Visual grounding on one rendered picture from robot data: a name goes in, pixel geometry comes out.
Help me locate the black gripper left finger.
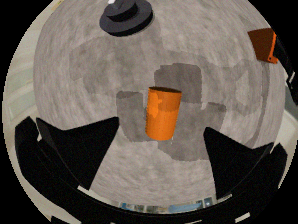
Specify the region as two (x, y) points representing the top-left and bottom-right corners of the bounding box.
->
(36, 116), (120, 190)

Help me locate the black round pedestal with silver shaft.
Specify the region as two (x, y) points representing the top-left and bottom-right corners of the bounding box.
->
(98, 0), (154, 36)

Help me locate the orange knob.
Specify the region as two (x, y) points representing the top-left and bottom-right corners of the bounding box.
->
(145, 87), (182, 140)

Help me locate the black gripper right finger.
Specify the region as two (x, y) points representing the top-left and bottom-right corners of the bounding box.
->
(204, 127), (274, 200)

